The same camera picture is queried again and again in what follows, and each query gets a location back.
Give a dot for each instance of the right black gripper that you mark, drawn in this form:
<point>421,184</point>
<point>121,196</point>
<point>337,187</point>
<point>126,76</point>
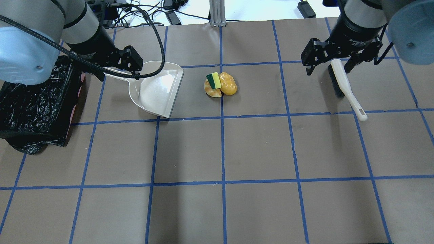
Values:
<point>352,33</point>

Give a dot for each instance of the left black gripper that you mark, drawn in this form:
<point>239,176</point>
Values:
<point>96,43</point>

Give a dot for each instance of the white hand brush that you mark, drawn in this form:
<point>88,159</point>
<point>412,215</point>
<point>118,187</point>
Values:
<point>342,87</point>

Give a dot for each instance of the white plastic dustpan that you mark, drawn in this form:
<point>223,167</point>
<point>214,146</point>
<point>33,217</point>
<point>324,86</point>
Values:
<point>156,94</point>

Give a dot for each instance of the yellow green sponge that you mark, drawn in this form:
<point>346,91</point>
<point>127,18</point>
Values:
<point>214,80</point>

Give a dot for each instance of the twisted croissant bread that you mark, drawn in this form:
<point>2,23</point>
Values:
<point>215,93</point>

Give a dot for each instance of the yellow bread roll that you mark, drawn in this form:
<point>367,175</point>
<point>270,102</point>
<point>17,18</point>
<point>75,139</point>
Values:
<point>228,84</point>

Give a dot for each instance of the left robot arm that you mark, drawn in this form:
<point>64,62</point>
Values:
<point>28,60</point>

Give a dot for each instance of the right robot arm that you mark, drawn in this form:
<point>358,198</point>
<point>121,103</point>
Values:
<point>360,26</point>

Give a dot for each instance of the bin with black bag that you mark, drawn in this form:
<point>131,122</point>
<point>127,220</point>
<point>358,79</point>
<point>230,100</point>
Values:
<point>34,116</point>

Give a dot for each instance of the black power adapter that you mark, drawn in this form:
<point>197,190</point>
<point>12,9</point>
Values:
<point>305,9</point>

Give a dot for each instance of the aluminium frame post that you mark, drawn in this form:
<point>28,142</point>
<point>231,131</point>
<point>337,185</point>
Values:
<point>217,13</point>

